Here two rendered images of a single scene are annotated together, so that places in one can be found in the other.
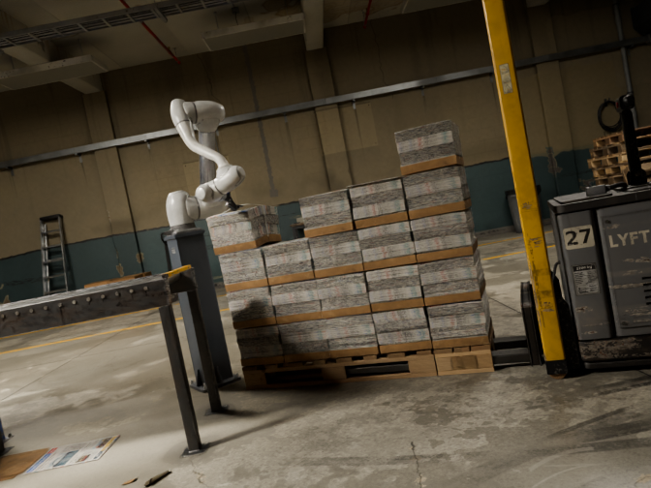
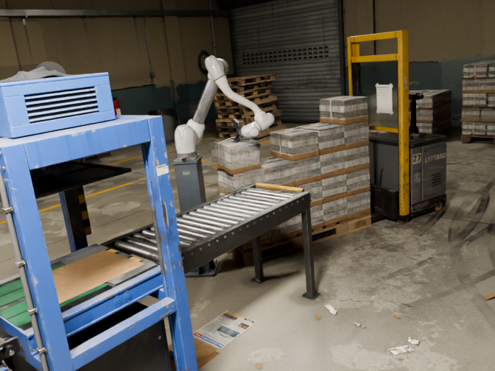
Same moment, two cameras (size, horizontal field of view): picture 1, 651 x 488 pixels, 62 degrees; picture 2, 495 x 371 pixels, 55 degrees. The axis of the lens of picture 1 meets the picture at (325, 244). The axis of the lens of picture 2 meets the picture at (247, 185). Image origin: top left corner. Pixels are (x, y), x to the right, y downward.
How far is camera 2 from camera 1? 3.52 m
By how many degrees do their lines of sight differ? 48
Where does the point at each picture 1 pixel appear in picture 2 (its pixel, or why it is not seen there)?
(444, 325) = (353, 205)
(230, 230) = (244, 157)
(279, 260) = (275, 176)
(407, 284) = (340, 185)
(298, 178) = not seen: outside the picture
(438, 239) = (356, 160)
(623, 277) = (427, 175)
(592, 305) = (417, 188)
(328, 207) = (306, 141)
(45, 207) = not seen: outside the picture
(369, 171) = not seen: hidden behind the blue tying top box
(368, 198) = (328, 136)
